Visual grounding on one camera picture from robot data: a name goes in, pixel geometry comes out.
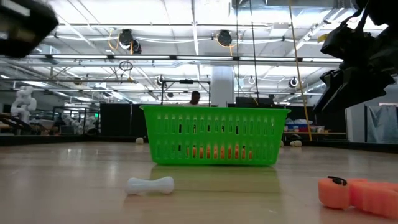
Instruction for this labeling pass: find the black looped cable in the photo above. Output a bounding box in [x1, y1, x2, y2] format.
[249, 0, 261, 106]

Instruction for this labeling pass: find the green plastic basket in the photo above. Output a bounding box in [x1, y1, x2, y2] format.
[139, 105, 292, 166]

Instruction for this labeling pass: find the yellow cable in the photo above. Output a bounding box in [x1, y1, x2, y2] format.
[287, 0, 313, 141]

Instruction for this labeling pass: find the black metal stand frame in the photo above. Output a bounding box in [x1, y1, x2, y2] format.
[160, 78, 211, 106]

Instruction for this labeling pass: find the grey hanging cloth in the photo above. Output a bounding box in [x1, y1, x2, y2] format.
[366, 104, 398, 144]

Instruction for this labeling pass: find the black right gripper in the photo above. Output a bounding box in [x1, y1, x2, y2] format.
[312, 26, 398, 114]

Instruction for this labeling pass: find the black screen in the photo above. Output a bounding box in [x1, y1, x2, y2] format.
[235, 96, 274, 108]

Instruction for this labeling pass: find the white square pillar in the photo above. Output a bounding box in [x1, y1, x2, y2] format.
[211, 65, 236, 108]

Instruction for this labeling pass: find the black ceiling cable reel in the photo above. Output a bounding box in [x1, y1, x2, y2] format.
[118, 28, 142, 55]
[216, 29, 233, 47]

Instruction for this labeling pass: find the black hanging cable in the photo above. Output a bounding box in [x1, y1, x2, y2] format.
[235, 0, 239, 106]

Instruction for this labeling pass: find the white humanoid robot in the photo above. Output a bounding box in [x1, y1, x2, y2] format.
[10, 85, 38, 125]

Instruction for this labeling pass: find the shelf with colourful boxes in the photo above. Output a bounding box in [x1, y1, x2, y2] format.
[284, 118, 330, 135]

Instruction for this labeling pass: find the white toy bone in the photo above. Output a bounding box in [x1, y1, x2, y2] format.
[124, 175, 175, 196]

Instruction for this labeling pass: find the black partition panel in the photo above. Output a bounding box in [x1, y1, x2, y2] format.
[284, 105, 348, 142]
[99, 103, 149, 138]

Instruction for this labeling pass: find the person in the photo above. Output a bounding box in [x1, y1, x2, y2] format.
[186, 90, 206, 107]

